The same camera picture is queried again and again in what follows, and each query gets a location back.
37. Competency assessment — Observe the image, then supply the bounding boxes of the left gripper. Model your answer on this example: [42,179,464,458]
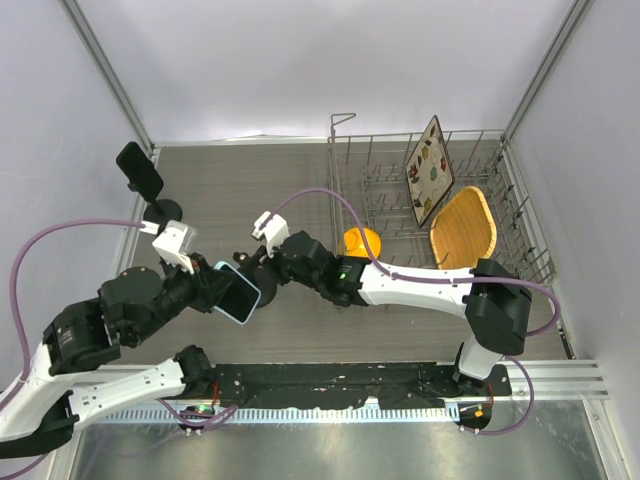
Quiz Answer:
[134,249,238,343]

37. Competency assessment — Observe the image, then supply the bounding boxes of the black phone stand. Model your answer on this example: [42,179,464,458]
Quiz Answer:
[233,247,278,309]
[128,179,183,225]

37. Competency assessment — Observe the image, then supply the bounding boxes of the black phone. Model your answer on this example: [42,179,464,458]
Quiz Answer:
[116,141,164,203]

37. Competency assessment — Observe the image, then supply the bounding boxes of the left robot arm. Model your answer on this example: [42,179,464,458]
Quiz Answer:
[1,254,236,459]

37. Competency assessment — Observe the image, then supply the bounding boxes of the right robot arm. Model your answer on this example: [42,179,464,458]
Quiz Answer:
[253,231,532,395]

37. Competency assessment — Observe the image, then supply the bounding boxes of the yellow bowl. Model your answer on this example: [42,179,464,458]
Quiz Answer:
[338,227,382,259]

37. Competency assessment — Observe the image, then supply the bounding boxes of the floral square plate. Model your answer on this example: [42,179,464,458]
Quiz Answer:
[405,115,455,227]

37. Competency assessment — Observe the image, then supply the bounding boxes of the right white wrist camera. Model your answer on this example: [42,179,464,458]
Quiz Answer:
[251,211,290,257]

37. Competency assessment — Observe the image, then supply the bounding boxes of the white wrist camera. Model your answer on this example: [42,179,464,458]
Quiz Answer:
[141,220,198,275]
[251,211,290,257]

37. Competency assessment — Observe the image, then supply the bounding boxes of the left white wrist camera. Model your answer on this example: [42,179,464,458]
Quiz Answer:
[141,220,198,275]

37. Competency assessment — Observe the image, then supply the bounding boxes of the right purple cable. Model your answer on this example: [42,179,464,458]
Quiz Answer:
[274,187,561,435]

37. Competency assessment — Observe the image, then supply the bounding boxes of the purple cable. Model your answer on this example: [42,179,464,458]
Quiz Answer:
[0,217,241,479]
[274,187,561,435]

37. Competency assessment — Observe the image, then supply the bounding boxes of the grey wire dish rack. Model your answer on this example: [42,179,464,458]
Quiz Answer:
[328,113,557,285]

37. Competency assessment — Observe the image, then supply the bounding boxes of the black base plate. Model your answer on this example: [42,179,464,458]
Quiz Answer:
[204,362,512,410]

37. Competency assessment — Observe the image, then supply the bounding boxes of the white cable duct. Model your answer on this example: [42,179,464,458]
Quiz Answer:
[101,403,459,425]

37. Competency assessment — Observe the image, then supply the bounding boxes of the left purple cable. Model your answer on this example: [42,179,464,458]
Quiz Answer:
[0,217,241,479]

